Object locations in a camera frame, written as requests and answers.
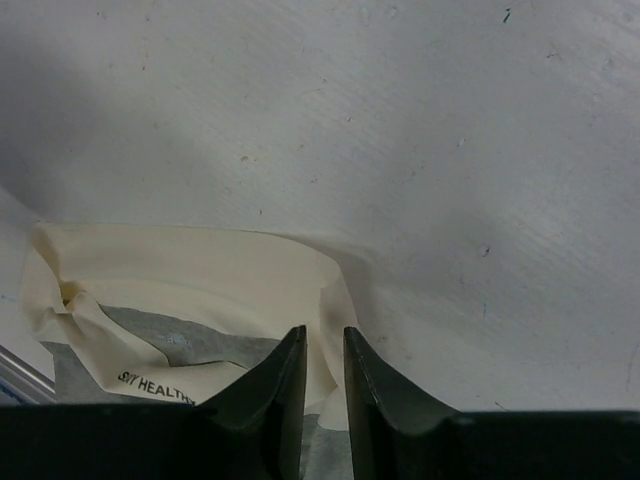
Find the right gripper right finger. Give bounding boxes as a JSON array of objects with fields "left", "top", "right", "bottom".
[{"left": 343, "top": 327, "right": 639, "bottom": 479}]

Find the grey and cream underwear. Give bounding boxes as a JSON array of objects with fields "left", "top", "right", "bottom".
[{"left": 19, "top": 223, "right": 372, "bottom": 479}]

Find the aluminium mounting rail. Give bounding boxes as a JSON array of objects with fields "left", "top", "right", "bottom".
[{"left": 1, "top": 347, "right": 56, "bottom": 404}]

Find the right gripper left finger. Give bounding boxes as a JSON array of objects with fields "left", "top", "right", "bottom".
[{"left": 1, "top": 326, "right": 307, "bottom": 479}]

